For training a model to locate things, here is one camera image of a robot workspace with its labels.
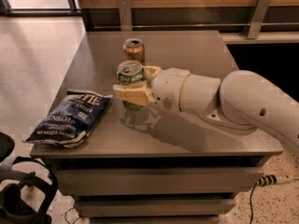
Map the blue chip bag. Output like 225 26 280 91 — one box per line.
24 89 112 148

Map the left metal wall bracket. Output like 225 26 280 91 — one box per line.
118 0 133 31

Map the right metal wall bracket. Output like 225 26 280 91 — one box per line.
244 0 272 39

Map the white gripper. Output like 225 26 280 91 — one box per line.
113 65 191 113

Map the green soda can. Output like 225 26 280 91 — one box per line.
116 59 146 112

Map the grey drawer cabinet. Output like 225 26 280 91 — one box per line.
31 31 283 224

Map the black power cable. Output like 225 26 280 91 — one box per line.
249 184 258 224

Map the orange soda can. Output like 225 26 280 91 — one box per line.
123 38 145 64

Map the metal wall bracket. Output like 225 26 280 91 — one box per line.
118 0 133 31
244 0 272 39

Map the white power strip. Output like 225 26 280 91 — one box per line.
255 174 294 188

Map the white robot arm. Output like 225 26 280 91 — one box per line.
113 66 299 153

